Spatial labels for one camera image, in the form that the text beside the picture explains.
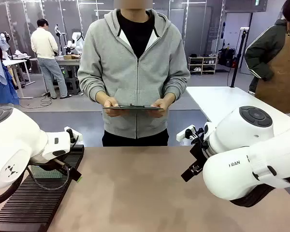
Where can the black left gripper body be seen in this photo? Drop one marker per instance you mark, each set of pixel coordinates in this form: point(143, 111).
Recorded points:
point(60, 165)

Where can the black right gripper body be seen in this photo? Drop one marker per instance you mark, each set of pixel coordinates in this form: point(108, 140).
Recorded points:
point(199, 153)

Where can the grey clipboard with paper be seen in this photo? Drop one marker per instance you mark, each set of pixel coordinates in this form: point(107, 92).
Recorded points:
point(133, 107)

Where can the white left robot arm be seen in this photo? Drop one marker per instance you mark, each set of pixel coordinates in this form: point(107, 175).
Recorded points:
point(12, 145)

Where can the person's left forearm grey sleeve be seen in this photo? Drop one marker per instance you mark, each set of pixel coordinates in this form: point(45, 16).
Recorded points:
point(176, 85)

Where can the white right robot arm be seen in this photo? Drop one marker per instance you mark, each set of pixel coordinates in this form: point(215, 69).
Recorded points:
point(244, 159)

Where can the person's right forearm grey sleeve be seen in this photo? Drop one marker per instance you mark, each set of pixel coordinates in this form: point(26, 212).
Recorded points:
point(91, 87)

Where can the black slotted PCB rack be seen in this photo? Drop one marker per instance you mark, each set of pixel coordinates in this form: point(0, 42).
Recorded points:
point(36, 205)

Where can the person's left hand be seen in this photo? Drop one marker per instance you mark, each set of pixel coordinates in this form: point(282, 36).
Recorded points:
point(161, 106)

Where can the person's right hand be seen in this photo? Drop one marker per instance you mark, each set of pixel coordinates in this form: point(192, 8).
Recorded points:
point(110, 104)

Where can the white table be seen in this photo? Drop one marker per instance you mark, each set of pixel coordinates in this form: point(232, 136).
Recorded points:
point(222, 101)

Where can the grey step stool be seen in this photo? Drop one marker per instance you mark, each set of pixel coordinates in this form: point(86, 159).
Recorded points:
point(72, 83)

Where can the white shoe shelf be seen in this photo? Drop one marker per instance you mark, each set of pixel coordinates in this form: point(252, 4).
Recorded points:
point(203, 64)

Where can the black equipment cases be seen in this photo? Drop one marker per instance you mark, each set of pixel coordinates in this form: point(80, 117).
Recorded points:
point(227, 58)

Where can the grey background workbench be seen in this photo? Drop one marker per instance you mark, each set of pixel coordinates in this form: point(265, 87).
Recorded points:
point(67, 65)

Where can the person in blue shirt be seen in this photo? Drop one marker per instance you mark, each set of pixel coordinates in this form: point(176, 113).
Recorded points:
point(1, 79)

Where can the white background desk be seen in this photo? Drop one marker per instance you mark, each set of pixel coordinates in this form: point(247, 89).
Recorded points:
point(17, 70)

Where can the black stand pole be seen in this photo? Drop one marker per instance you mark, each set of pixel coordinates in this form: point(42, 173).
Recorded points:
point(239, 55)

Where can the person in grey hoodie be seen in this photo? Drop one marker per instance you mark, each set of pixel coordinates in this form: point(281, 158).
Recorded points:
point(135, 67)

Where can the cardboard box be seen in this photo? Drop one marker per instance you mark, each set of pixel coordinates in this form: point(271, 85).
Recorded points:
point(72, 57)

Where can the person in brown apron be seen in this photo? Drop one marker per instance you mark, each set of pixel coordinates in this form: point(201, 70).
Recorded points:
point(278, 65)

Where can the man in white sweater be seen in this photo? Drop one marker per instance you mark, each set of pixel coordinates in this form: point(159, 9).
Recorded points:
point(44, 46)

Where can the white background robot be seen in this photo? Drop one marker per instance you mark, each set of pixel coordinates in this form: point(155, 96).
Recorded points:
point(77, 41)

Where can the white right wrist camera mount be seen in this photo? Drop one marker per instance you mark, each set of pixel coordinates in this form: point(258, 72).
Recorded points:
point(185, 133)

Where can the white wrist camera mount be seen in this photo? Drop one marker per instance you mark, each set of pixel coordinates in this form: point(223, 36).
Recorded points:
point(185, 133)
point(75, 135)

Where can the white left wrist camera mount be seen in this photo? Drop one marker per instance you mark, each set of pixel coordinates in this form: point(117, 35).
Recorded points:
point(75, 135)

